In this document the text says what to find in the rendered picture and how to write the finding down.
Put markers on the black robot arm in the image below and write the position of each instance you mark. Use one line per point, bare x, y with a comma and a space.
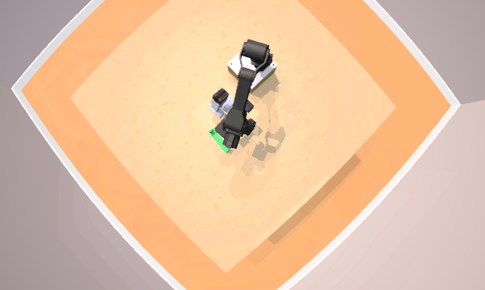
235, 122

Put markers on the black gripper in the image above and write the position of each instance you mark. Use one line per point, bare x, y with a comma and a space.
219, 127

